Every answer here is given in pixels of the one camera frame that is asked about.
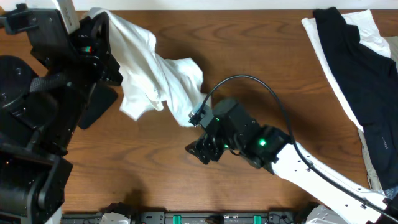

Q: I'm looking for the folded black garment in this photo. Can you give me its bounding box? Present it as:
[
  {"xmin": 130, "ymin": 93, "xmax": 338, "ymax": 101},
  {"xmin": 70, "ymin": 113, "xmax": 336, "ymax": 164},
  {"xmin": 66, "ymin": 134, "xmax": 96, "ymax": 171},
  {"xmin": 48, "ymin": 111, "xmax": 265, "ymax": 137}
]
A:
[{"xmin": 78, "ymin": 85, "xmax": 118, "ymax": 129}]

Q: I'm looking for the white t-shirt in pile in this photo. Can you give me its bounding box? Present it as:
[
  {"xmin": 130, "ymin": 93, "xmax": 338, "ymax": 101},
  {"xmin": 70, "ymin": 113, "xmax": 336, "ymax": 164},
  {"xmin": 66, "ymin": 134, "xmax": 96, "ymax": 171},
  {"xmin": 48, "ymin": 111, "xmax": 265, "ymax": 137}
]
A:
[{"xmin": 301, "ymin": 7, "xmax": 397, "ymax": 132}]

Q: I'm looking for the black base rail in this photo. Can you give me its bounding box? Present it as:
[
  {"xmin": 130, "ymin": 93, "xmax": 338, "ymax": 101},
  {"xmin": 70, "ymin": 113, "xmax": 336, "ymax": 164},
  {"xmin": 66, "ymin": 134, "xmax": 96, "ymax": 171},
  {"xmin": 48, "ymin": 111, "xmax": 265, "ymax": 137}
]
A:
[{"xmin": 60, "ymin": 202, "xmax": 310, "ymax": 224}]

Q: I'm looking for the white robot print t-shirt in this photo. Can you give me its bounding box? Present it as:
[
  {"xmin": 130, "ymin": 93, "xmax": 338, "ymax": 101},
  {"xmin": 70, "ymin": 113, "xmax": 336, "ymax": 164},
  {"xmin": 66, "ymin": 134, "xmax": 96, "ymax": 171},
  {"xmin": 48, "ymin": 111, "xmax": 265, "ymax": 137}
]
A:
[{"xmin": 85, "ymin": 7, "xmax": 206, "ymax": 127}]

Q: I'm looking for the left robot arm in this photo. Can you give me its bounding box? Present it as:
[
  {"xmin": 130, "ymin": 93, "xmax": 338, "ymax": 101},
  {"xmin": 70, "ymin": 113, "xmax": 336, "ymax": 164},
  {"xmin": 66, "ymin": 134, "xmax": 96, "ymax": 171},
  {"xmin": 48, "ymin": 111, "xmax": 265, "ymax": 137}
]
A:
[{"xmin": 1, "ymin": 7, "xmax": 123, "ymax": 223}]

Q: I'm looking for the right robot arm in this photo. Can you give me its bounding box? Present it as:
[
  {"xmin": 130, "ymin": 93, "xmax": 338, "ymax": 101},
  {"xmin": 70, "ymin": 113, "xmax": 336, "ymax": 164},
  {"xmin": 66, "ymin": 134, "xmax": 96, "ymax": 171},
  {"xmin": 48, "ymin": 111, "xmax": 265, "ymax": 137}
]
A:
[{"xmin": 185, "ymin": 121, "xmax": 397, "ymax": 223}]

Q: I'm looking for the black t-shirt in pile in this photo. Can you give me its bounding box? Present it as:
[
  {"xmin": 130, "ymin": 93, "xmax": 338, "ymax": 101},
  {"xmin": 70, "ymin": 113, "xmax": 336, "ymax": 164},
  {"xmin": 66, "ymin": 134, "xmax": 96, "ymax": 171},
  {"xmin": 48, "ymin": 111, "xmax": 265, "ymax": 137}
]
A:
[{"xmin": 313, "ymin": 7, "xmax": 397, "ymax": 189}]

